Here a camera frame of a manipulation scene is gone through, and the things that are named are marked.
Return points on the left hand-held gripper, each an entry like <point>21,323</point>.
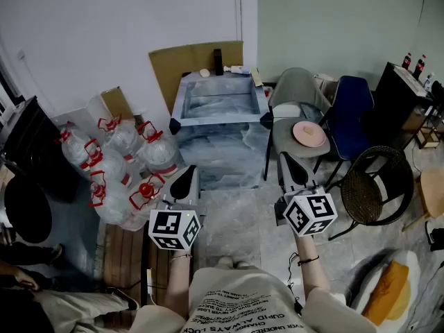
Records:
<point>173,227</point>

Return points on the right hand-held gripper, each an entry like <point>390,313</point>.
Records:
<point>308,215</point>

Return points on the white pump bottle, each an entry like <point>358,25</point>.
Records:
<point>239,69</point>

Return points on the person's right forearm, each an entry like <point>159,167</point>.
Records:
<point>312,272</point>

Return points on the person's left forearm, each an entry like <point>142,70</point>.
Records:
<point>178,283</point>

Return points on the cola bottle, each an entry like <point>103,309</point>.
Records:
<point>406,61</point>
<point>418,68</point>

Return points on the clear water bottle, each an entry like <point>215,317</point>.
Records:
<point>428,82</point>

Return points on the pink plate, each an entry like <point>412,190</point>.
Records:
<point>310,139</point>

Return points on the beige food piece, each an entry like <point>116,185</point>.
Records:
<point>308,130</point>

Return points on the black wicker chair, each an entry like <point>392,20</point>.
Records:
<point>360,193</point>

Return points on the white cushion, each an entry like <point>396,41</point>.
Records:
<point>286,110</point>

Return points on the pile of clear water jugs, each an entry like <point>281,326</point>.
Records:
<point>114,165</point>

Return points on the black wrist band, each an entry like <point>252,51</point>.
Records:
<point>308,260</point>

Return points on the blue chair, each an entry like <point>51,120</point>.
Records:
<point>350,116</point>

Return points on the person's shoes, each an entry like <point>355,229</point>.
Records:
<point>232,263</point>

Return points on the wooden slat board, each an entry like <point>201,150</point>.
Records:
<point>121,262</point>

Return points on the clothes on chair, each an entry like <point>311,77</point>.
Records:
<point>326,85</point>

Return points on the white power strip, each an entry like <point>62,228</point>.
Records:
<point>150,283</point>

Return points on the small flat cardboard piece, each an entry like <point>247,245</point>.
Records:
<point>116,102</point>

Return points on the beige flat pack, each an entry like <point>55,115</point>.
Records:
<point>256,76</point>

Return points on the beige soap bar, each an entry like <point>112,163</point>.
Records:
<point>204,73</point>

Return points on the white bean bag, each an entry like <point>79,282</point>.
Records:
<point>367,276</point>

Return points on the large brown cardboard sheet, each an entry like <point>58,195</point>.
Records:
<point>177,64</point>

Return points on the black side desk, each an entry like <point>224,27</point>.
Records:
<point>392,99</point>

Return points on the white panel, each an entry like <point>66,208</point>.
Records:
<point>78,116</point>

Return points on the black faucet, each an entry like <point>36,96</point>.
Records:
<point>218,62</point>

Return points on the person's beige printed shirt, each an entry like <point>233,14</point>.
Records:
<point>243,307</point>

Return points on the light wooden stool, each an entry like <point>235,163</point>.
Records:
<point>433,193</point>

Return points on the orange cushion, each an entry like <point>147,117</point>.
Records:
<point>385,293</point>

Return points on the black shoe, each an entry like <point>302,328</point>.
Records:
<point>436,236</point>

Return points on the black round stool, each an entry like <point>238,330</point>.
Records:
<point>27,210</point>

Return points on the small wooden frame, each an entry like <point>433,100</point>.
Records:
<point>428,139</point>

